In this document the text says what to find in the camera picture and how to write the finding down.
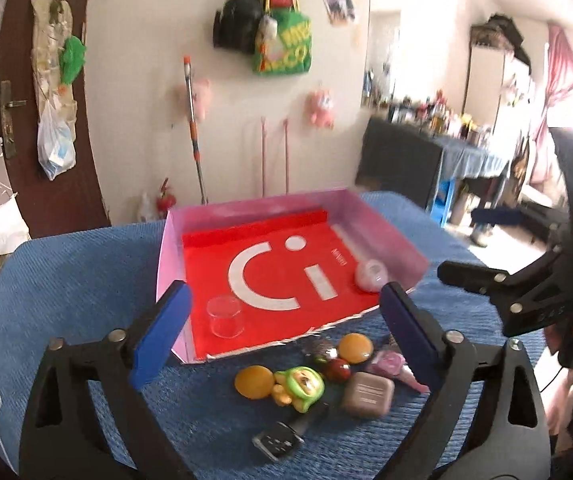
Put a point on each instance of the pink small brush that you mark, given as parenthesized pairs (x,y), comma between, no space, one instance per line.
(389,362)

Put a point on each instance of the blue plastic stool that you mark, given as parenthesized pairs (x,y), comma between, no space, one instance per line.
(444,202)

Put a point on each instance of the pink cardboard box red bottom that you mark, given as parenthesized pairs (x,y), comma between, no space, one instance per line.
(206,265)

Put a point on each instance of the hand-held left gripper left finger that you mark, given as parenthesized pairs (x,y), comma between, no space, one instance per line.
(159,340)

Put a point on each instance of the green cartoon toy figure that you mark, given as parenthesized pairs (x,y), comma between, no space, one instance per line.
(300,385)

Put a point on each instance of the dark brown door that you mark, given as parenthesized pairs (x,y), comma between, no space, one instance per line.
(26,190)

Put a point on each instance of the black backpack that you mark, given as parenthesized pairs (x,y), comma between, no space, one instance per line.
(236,17)

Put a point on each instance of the white wardrobe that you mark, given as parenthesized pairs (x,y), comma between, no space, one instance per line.
(486,85)

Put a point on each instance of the dark desk with blue cloth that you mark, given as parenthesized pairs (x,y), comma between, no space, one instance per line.
(401,160)

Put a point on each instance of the green tote bag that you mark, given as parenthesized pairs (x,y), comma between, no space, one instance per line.
(291,45)

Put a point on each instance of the orange round disc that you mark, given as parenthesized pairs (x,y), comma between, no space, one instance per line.
(355,348)
(254,382)

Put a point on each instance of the dark glitter ball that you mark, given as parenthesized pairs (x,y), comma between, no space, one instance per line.
(319,350)

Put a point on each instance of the clear plastic bag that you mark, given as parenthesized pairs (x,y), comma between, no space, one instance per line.
(55,145)

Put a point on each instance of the pink round case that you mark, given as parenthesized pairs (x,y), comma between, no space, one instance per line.
(371,276)

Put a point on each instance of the pink stick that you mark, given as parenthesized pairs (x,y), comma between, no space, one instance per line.
(286,155)
(263,155)

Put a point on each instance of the pink plush toy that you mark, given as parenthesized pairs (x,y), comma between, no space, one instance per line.
(201,99)
(321,109)

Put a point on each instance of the red ball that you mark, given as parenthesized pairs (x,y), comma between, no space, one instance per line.
(337,370)

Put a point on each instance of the row of cosmetic bottles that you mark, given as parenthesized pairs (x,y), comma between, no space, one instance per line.
(436,117)

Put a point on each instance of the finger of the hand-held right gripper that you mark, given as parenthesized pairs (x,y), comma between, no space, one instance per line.
(471,274)

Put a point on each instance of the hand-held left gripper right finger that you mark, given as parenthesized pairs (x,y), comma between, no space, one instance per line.
(409,340)

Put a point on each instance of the clear plastic cup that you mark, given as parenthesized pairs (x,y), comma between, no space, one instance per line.
(225,317)

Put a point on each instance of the brown square eyeshadow case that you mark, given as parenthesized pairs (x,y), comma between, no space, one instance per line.
(368,394)

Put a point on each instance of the pink curtain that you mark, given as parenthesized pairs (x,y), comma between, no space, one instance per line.
(566,75)

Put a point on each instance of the wall poster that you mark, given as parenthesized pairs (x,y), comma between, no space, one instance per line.
(338,4)

